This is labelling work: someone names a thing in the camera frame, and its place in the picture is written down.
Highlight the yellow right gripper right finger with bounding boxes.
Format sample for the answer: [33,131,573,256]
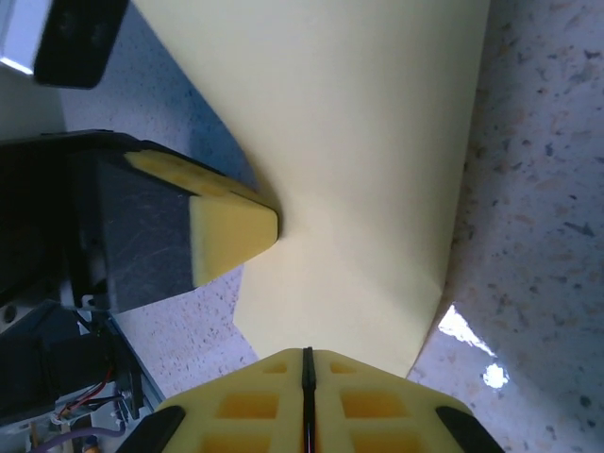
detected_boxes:
[307,347,506,453]

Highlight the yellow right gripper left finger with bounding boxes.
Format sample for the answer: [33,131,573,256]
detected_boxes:
[112,347,309,453]

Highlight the yellow cloth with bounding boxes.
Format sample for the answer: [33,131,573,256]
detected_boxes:
[131,0,492,378]

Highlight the wide aluminium rail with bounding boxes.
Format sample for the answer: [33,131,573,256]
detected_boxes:
[106,315,164,411]

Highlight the red left base wires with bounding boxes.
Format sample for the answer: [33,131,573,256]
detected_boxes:
[65,365,117,411]

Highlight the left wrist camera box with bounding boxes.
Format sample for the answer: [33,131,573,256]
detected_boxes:
[0,0,129,91]

